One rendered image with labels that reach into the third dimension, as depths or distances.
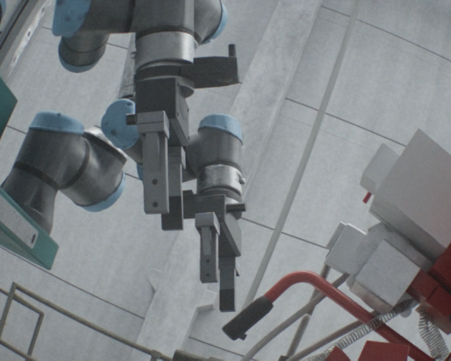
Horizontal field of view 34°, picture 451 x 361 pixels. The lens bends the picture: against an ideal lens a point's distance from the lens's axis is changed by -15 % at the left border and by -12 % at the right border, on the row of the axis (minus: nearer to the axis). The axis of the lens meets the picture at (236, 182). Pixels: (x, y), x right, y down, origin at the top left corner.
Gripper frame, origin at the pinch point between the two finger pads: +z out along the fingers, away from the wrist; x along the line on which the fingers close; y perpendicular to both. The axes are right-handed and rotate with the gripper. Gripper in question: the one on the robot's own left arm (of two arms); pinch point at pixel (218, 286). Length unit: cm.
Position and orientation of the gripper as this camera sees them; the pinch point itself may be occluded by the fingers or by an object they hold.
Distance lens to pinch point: 134.4
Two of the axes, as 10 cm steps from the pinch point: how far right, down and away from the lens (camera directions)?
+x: 2.0, 4.9, 8.5
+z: 0.0, 8.6, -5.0
